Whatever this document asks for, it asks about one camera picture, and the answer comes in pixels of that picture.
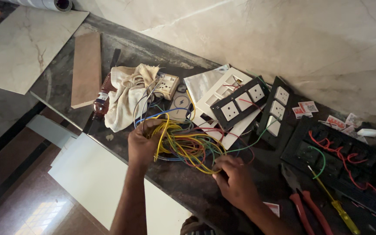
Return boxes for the person's left hand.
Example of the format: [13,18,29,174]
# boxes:
[128,119,166,167]

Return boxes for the person's right hand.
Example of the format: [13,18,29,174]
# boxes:
[212,155,261,213]

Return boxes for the bundle of coloured wires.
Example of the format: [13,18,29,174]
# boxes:
[133,73,280,175]

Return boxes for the cream cloth rag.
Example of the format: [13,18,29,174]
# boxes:
[104,64,160,133]

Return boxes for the beige socket box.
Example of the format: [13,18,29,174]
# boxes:
[155,73,180,101]

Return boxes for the brown plastic bottle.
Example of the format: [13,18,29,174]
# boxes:
[92,72,117,118]

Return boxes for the silver foil bag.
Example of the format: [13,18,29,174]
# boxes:
[183,64,230,106]

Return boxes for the white board panel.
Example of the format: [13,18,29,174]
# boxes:
[48,132,193,235]

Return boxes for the black plate with three sockets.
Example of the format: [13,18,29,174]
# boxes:
[210,77,270,131]

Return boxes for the brown wooden plank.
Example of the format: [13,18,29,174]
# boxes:
[71,32,102,109]

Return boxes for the grey board panel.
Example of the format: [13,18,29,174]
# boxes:
[26,114,78,149]

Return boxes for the black plate with three switches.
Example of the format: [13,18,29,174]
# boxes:
[257,77,295,149]

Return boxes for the red and white card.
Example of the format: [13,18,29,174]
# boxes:
[262,202,280,218]

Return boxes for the red and white sticker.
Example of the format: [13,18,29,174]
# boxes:
[292,107,313,119]
[298,101,319,113]
[326,115,347,130]

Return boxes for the beige marble tile slab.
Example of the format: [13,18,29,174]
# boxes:
[0,5,90,95]

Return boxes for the grey rolled sheet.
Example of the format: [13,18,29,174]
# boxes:
[0,0,74,12]

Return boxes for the white crumpled sticker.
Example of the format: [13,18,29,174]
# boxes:
[345,113,362,128]

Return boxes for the small white plastic piece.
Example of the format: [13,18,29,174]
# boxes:
[357,128,376,138]

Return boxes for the white switch cover plate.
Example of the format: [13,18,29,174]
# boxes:
[188,67,267,151]

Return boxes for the red handled pliers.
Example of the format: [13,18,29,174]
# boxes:
[280,163,334,235]

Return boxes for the short green wire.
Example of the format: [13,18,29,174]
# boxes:
[307,146,326,180]

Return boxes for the large black switch board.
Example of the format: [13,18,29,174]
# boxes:
[281,116,376,224]

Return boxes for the red wire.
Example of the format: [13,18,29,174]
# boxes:
[308,131,376,222]

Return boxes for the yellow handled screwdriver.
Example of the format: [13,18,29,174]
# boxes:
[307,165,361,235]

